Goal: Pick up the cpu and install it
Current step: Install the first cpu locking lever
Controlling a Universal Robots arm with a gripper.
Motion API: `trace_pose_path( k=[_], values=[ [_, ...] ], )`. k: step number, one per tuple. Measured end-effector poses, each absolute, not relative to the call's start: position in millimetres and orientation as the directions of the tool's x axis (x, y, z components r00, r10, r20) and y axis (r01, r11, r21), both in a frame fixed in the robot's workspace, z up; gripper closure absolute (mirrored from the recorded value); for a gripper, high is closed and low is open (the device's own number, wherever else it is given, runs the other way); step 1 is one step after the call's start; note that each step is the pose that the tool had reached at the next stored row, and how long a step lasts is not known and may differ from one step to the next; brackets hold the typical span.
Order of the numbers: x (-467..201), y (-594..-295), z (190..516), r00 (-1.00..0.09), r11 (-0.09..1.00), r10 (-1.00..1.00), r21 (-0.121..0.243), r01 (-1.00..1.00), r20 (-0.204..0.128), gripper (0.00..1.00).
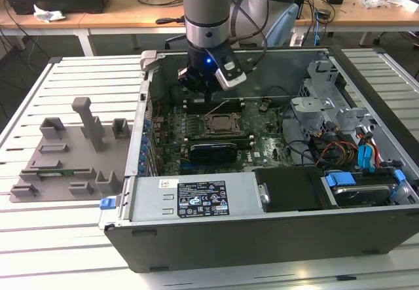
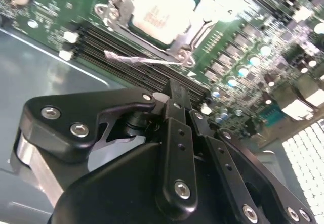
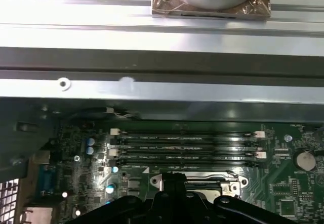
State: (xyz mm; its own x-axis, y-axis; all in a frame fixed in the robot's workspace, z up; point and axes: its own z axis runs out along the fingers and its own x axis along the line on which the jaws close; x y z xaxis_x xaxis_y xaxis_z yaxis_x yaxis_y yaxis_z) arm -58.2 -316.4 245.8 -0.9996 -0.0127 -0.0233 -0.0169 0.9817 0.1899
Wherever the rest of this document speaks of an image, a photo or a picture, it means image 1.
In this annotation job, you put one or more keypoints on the thin metal locking lever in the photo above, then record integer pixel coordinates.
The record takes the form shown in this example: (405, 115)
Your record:
(218, 106)

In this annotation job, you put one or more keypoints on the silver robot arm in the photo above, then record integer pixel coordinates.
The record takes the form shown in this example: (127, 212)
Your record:
(204, 8)

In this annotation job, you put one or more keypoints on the CPU socket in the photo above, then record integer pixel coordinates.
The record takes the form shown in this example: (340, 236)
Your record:
(226, 134)

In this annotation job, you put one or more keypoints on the grey plastic case latch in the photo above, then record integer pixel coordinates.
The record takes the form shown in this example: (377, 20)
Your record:
(149, 60)

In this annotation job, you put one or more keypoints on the coin cell battery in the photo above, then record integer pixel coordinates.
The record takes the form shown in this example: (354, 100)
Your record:
(264, 107)

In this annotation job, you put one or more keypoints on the black graphics card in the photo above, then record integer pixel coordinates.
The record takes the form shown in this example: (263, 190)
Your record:
(212, 154)

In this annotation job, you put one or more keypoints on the green motherboard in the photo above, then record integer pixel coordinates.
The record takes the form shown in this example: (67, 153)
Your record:
(271, 146)

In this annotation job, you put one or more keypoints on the light wooden desk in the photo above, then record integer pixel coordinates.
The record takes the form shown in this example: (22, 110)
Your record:
(98, 18)
(360, 18)

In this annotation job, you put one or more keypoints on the grey metal drive cage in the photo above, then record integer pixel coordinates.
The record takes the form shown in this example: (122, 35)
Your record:
(311, 106)

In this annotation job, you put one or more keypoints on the grey power supply unit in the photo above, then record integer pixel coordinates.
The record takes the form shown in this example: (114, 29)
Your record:
(147, 198)

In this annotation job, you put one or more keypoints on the grey parts rack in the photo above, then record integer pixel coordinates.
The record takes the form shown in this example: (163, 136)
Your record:
(82, 159)

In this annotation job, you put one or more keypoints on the black plastic shroud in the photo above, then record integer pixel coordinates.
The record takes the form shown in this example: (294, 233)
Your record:
(294, 188)

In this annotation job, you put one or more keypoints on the blue case latch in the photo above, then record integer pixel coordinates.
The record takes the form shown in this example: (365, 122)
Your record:
(107, 204)

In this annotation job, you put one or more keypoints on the crumpled white paper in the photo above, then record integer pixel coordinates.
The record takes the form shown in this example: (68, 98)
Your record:
(49, 14)

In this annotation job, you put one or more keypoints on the green RAM stick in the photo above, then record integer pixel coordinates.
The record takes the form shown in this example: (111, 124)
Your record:
(70, 173)

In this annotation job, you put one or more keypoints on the black grey PC case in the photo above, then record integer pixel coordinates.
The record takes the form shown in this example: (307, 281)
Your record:
(262, 247)

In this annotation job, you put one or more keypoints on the hard disk blue carrier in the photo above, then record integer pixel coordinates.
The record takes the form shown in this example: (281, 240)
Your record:
(360, 193)

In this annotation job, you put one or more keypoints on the white flat box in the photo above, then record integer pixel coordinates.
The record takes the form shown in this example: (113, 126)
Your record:
(406, 2)

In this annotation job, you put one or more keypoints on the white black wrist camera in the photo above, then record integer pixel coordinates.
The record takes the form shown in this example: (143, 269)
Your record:
(234, 79)

